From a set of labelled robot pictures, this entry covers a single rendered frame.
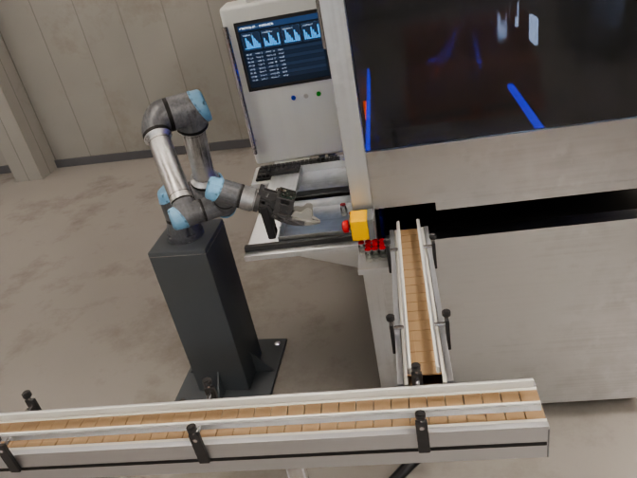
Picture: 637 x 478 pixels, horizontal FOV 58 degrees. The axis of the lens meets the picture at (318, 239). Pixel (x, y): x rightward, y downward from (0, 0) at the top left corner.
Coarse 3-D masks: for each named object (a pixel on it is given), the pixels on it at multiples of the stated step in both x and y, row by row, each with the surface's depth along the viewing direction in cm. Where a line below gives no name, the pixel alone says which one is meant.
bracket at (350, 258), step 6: (336, 252) 206; (342, 252) 205; (348, 252) 205; (354, 252) 205; (312, 258) 208; (318, 258) 207; (324, 258) 207; (330, 258) 207; (336, 258) 207; (342, 258) 207; (348, 258) 206; (354, 258) 206; (342, 264) 208; (348, 264) 208; (354, 264) 207
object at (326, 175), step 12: (300, 168) 248; (312, 168) 251; (324, 168) 250; (336, 168) 250; (300, 180) 244; (312, 180) 243; (324, 180) 241; (336, 180) 239; (300, 192) 228; (312, 192) 228; (324, 192) 227
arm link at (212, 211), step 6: (204, 198) 184; (204, 204) 183; (210, 204) 183; (210, 210) 183; (216, 210) 184; (222, 210) 184; (228, 210) 184; (234, 210) 188; (210, 216) 184; (216, 216) 186; (222, 216) 190; (228, 216) 191
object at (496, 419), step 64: (448, 384) 122; (512, 384) 120; (0, 448) 128; (64, 448) 130; (128, 448) 127; (192, 448) 125; (256, 448) 123; (320, 448) 122; (384, 448) 120; (448, 448) 118; (512, 448) 117
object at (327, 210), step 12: (300, 204) 222; (312, 204) 221; (324, 204) 221; (336, 204) 220; (348, 204) 219; (324, 216) 214; (336, 216) 212; (348, 216) 211; (288, 228) 211; (300, 228) 209; (312, 228) 208; (324, 228) 206; (336, 228) 205
